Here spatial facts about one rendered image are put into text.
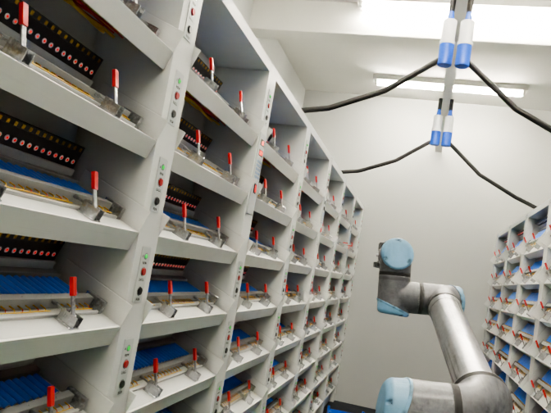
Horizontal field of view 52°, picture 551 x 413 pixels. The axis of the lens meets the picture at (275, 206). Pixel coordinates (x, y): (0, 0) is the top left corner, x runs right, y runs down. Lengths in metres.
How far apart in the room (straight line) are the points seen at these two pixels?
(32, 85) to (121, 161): 0.41
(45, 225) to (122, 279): 0.31
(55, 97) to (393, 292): 1.06
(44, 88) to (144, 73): 0.41
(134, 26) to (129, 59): 0.19
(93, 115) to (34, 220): 0.22
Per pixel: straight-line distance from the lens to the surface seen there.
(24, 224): 0.96
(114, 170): 1.30
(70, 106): 1.02
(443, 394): 1.15
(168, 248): 1.42
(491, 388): 1.20
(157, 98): 1.30
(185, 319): 1.58
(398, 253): 1.65
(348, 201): 4.69
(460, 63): 2.59
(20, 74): 0.92
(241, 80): 2.02
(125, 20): 1.16
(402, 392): 1.14
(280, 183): 2.62
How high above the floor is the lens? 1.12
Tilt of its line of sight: 6 degrees up
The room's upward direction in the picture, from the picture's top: 10 degrees clockwise
